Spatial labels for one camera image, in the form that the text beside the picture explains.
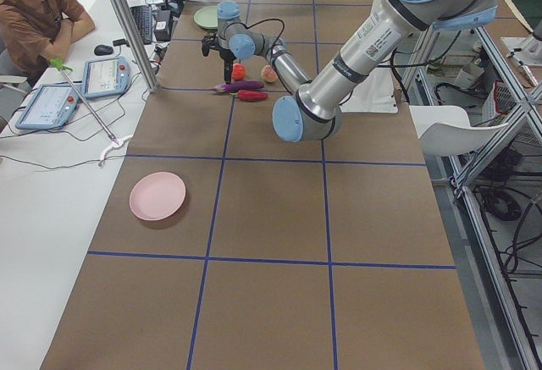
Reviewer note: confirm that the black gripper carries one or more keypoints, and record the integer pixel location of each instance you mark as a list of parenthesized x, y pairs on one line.
[(223, 50)]

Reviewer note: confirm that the purple eggplant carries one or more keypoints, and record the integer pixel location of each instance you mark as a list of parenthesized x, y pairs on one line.
[(239, 85)]

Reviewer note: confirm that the red chili pepper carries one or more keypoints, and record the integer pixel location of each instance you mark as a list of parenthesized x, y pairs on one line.
[(250, 95)]

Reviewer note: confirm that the yellow pink peach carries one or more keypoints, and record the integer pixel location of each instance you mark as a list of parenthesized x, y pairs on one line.
[(268, 74)]

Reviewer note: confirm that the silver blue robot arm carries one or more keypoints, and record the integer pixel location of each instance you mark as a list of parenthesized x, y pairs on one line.
[(311, 110)]

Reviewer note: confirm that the red pomegranate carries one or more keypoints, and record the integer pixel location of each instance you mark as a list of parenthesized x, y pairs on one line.
[(238, 72)]

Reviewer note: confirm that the green plate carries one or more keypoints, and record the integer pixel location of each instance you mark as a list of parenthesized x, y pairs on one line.
[(206, 18)]

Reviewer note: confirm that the black keyboard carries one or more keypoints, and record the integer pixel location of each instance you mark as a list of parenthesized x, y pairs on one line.
[(142, 15)]

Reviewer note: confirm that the far blue teach pendant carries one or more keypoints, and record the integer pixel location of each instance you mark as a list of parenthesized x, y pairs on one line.
[(105, 77)]

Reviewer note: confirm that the blue teach pendant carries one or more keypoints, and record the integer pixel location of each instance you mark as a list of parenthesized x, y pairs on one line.
[(50, 108), (105, 77)]

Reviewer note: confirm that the black computer mouse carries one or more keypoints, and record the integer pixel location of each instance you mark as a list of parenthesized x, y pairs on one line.
[(103, 50)]

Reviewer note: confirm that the pink plate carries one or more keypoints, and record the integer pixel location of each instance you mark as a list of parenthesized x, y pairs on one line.
[(157, 196)]

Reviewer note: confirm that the near blue teach pendant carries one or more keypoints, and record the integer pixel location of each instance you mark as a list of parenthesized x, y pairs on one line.
[(50, 108)]

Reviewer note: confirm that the man in brown shirt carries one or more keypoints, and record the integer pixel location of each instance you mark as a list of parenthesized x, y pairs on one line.
[(38, 31)]

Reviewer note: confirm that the white chair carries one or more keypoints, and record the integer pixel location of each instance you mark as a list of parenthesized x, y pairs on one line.
[(446, 130)]

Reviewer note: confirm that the aluminium frame post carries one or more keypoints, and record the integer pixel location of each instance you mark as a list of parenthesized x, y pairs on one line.
[(132, 36)]

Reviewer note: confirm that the metal rod green handle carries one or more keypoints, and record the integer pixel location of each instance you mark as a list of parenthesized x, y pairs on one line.
[(58, 64)]

